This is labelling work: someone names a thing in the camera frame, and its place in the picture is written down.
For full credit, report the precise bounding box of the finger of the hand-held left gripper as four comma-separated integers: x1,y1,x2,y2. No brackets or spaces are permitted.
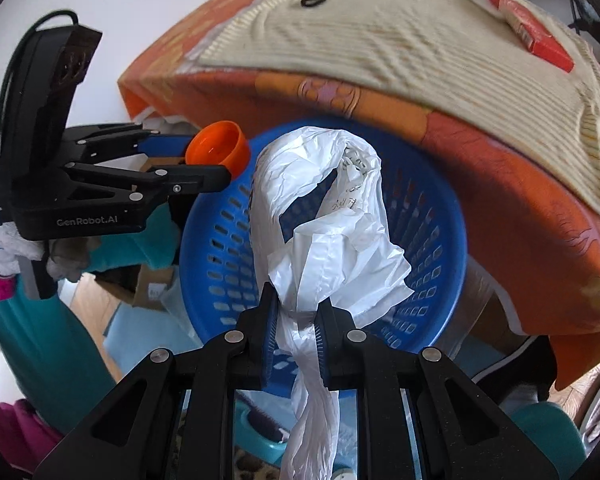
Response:
65,160,234,207
62,122,194,161

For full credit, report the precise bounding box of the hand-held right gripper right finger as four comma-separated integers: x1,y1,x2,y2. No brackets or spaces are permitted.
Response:
315,300,561,480

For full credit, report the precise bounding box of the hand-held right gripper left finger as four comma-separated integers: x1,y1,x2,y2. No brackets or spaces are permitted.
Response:
32,282,281,480

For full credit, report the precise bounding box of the orange plastic cup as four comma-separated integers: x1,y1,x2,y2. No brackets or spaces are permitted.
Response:
186,120,251,179

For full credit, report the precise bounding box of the blue plastic basket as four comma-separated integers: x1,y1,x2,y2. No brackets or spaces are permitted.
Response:
177,121,469,402

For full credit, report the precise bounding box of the white plastic bag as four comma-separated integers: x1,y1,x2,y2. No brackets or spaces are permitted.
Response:
249,125,414,480

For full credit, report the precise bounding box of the brown cardboard box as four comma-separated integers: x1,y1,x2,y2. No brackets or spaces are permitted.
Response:
131,264,179,312

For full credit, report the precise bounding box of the teal cloth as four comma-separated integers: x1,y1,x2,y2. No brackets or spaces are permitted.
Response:
0,201,182,423

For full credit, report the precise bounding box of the yellow striped towel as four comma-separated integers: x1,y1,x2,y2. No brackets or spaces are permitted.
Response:
196,0,600,222

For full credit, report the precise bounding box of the magenta cloth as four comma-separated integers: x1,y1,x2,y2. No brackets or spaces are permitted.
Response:
0,265,65,467

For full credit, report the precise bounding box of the red cardboard carton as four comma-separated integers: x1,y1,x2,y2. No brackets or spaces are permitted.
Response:
487,0,576,74

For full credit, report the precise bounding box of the black cable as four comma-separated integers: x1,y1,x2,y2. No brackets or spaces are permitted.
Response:
0,10,84,222

